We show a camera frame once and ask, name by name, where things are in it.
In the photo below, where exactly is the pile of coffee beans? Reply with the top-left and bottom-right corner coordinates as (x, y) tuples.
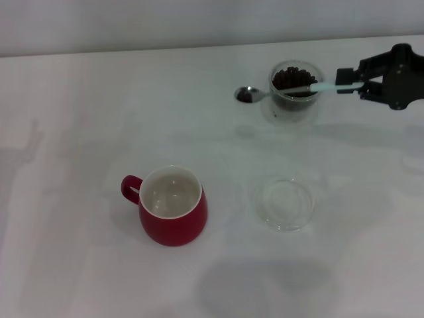
(271, 66), (319, 110)

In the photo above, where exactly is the clear glass saucer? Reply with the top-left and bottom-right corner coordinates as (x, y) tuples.
(253, 177), (315, 233)

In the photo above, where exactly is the clear double-walled glass cup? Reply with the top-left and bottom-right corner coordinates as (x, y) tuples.
(261, 59), (329, 126)

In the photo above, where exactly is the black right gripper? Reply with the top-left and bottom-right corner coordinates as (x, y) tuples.
(336, 43), (424, 111)

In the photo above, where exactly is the red ceramic mug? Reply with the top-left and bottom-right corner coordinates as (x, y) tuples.
(120, 164), (209, 248)

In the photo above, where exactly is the metal spoon with light-blue handle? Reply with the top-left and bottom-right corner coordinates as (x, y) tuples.
(234, 82), (364, 104)

